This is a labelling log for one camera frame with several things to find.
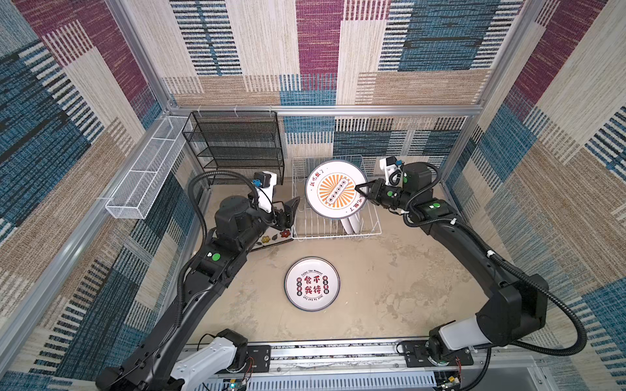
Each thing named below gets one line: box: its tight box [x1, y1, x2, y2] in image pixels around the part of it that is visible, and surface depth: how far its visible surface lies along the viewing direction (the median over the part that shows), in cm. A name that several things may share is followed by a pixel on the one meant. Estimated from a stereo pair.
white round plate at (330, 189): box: [304, 159, 368, 220], surface depth 78 cm
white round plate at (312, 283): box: [283, 255, 341, 312], surface depth 89 cm
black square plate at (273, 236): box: [250, 226, 294, 252], surface depth 98 cm
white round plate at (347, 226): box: [340, 217, 355, 235], surface depth 91 cm
